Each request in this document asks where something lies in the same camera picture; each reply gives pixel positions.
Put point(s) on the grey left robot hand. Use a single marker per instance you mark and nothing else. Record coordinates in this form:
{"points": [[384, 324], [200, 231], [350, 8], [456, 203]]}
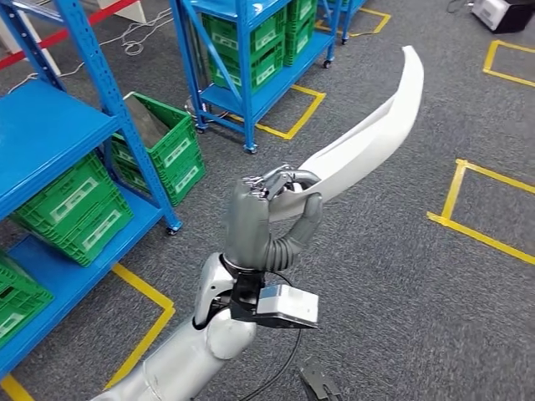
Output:
{"points": [[246, 227]]}

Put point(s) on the white curved plastic part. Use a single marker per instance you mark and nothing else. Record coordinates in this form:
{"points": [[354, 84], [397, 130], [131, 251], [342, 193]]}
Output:
{"points": [[368, 144]]}

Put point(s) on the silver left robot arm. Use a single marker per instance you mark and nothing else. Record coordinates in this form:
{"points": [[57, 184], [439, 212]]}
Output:
{"points": [[188, 354]]}

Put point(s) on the blue metal shelf rack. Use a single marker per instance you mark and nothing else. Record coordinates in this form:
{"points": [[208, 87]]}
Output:
{"points": [[244, 66], [41, 127]]}

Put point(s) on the green plastic crate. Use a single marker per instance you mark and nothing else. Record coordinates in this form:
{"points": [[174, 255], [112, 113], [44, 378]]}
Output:
{"points": [[20, 299], [175, 160], [298, 33], [75, 216], [267, 61]]}

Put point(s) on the white desk side panel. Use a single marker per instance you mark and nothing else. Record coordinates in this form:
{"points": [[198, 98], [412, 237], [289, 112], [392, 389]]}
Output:
{"points": [[29, 52], [125, 8]]}

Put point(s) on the yellow floor tape outline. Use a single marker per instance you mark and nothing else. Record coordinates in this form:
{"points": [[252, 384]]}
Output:
{"points": [[451, 191], [489, 61]]}

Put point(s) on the red barrier belt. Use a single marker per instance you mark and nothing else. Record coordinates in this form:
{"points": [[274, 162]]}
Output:
{"points": [[54, 37]]}

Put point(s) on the white and black case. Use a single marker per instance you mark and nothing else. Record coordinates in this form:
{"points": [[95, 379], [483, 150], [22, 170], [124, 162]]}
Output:
{"points": [[493, 11]]}

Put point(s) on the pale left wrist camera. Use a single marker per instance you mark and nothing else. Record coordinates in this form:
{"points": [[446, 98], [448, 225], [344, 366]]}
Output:
{"points": [[286, 304]]}

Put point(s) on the black robot bracket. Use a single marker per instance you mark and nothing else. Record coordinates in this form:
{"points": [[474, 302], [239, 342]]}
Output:
{"points": [[320, 384]]}

